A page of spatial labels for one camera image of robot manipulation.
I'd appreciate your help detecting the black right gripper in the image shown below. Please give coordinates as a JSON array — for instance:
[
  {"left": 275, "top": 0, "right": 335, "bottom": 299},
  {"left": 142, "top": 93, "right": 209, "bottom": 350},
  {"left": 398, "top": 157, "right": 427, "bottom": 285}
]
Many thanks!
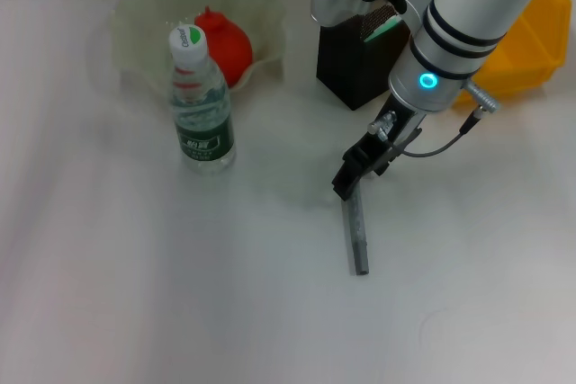
[{"left": 331, "top": 94, "right": 428, "bottom": 201}]

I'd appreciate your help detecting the grey pen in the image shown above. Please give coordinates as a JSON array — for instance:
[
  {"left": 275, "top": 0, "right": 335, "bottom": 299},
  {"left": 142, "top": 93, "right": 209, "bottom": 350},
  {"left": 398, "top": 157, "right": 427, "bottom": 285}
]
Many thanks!
[{"left": 341, "top": 181, "right": 371, "bottom": 277}]

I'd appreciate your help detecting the black mesh pen holder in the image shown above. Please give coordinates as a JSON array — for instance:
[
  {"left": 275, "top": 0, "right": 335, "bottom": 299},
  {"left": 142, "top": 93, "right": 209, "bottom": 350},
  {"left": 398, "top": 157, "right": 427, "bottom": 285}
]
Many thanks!
[{"left": 317, "top": 2, "right": 411, "bottom": 112}]

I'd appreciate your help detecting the green pen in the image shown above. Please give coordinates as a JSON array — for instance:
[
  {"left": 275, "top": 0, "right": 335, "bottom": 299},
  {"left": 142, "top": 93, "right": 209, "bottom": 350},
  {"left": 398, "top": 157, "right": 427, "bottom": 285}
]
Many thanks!
[{"left": 363, "top": 13, "right": 401, "bottom": 44}]

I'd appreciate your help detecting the clear green-label water bottle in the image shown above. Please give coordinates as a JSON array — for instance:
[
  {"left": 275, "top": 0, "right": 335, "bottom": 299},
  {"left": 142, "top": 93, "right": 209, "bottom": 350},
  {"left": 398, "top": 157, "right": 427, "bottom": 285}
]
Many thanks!
[{"left": 168, "top": 26, "right": 238, "bottom": 176}]

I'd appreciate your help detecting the red-orange fruit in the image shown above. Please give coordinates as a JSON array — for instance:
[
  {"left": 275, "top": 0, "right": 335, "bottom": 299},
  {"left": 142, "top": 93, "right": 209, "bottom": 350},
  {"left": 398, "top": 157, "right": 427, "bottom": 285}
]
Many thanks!
[{"left": 193, "top": 5, "right": 254, "bottom": 88}]

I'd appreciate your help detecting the pale green glass fruit bowl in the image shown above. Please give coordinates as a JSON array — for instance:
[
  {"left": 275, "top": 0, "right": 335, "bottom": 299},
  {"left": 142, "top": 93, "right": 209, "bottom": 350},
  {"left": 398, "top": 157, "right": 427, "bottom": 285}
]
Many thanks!
[{"left": 111, "top": 0, "right": 287, "bottom": 102}]

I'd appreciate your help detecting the short silver plug connector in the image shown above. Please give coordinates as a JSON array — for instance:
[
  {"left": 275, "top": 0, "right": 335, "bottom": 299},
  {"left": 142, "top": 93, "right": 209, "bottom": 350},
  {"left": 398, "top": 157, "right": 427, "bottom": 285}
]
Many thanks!
[{"left": 368, "top": 112, "right": 398, "bottom": 138}]

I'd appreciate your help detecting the yellow plastic bin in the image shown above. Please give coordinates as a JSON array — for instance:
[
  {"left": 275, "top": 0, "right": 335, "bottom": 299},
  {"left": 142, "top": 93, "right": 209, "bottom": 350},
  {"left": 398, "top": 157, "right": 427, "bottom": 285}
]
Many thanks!
[{"left": 413, "top": 0, "right": 567, "bottom": 111}]

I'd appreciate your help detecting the grey cable with silver plug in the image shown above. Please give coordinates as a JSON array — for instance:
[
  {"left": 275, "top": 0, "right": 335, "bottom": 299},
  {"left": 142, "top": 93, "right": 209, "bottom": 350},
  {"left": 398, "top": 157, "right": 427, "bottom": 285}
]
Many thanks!
[{"left": 395, "top": 80, "right": 502, "bottom": 158}]

